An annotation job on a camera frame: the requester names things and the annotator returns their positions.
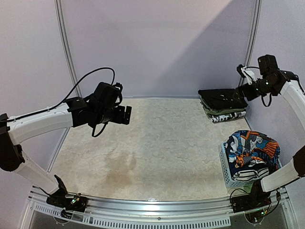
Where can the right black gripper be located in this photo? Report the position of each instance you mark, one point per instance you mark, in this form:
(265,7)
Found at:
(239,90)

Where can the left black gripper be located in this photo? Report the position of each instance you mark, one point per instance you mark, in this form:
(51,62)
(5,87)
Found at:
(120,119)

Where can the black garment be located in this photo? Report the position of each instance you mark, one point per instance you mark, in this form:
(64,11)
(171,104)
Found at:
(222,99)

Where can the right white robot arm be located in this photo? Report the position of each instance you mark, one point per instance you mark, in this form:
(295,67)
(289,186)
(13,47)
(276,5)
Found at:
(277,107)

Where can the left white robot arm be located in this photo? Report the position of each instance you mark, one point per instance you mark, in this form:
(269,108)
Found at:
(72,112)

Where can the folded green shirt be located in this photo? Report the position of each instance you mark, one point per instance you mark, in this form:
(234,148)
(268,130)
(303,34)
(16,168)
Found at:
(211,111)

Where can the folded black white shirt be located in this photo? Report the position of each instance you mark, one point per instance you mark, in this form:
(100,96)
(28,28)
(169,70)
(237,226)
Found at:
(226,117)

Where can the blue orange patterned cloth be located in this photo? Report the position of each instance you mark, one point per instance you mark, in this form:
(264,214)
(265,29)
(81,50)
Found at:
(246,149)

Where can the white striped cloth in basket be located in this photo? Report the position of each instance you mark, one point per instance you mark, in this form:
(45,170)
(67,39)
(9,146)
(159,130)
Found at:
(248,174)

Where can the light blue plastic basket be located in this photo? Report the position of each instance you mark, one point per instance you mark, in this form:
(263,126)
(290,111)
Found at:
(227,168)

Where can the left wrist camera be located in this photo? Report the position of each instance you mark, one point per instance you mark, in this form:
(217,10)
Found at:
(105,95)

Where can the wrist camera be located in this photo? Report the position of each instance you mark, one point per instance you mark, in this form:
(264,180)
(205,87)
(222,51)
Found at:
(267,64)
(105,95)

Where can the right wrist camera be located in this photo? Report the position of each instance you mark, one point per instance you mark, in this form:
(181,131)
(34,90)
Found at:
(267,64)

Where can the right aluminium frame post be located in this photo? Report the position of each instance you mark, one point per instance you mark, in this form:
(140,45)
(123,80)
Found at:
(251,40)

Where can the aluminium frame post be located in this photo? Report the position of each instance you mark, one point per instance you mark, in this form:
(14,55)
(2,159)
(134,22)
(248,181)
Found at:
(251,40)
(65,41)

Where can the aluminium front rail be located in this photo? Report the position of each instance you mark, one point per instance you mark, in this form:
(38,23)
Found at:
(105,213)

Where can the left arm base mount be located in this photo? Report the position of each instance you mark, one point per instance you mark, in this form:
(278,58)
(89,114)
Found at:
(60,199)

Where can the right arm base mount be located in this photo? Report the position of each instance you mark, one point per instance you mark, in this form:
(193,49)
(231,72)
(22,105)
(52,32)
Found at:
(242,200)

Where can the left aluminium frame post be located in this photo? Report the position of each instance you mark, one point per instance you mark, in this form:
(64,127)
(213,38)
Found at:
(65,41)

